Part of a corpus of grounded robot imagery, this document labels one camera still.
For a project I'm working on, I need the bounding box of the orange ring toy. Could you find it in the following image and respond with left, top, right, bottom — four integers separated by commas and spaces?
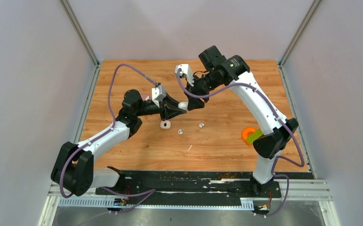
241, 128, 256, 145

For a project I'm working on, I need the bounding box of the white gold earbud case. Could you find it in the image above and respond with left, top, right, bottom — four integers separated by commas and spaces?
160, 120, 171, 129

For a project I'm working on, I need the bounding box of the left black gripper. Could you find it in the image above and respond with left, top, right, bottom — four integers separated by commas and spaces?
136, 92, 187, 121

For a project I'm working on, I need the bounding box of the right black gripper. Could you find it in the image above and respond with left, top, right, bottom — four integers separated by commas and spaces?
184, 69, 223, 110

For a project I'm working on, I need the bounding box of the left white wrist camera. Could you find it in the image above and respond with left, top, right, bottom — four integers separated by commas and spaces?
151, 85, 167, 107

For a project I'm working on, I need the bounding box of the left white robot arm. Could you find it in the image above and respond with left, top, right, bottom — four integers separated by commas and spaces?
50, 86, 188, 196

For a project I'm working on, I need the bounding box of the playing card box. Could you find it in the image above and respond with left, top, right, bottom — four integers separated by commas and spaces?
141, 94, 150, 101

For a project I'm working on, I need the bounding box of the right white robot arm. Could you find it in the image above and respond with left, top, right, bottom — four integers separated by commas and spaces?
175, 46, 298, 197

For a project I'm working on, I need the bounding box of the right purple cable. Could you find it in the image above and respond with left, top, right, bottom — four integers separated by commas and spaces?
176, 68, 306, 218

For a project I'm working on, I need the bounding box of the green building block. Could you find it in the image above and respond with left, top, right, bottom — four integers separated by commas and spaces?
246, 129, 263, 145

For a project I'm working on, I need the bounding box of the white oval earbud case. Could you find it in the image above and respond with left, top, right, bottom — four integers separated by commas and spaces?
178, 102, 188, 111

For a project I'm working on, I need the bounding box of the white slotted cable duct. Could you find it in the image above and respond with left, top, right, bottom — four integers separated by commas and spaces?
58, 198, 255, 211

